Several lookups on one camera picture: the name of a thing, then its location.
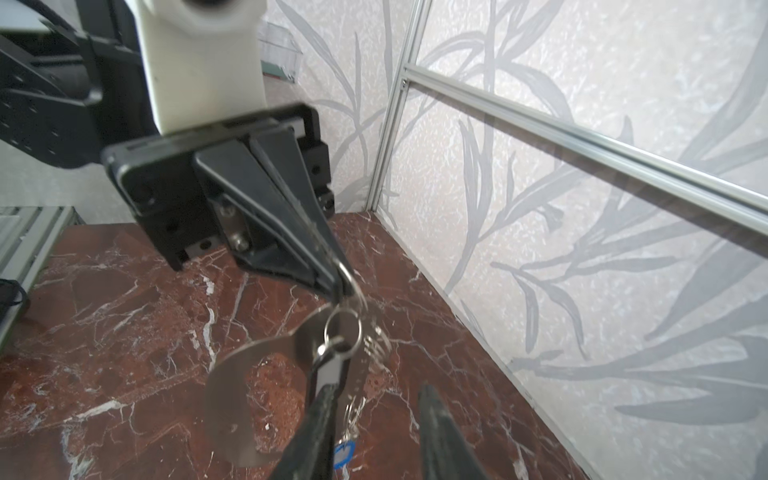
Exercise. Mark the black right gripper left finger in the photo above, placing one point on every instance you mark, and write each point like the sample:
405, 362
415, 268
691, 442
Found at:
309, 455

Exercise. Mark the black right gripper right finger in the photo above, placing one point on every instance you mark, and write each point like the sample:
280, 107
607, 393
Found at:
445, 453

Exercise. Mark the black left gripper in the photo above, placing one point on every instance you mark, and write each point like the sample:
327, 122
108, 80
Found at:
273, 188

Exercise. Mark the steel perforated key holder plate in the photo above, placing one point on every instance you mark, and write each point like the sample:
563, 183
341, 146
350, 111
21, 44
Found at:
255, 397

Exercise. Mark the silver key black tag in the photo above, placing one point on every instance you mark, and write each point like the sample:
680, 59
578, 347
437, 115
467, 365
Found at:
335, 335

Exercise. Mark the silver key blue tag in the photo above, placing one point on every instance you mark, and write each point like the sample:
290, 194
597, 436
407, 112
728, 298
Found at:
343, 454

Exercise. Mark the clear plastic wall shelf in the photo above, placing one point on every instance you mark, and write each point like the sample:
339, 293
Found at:
280, 54

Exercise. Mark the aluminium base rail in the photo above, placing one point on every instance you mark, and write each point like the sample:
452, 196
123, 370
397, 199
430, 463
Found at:
28, 235

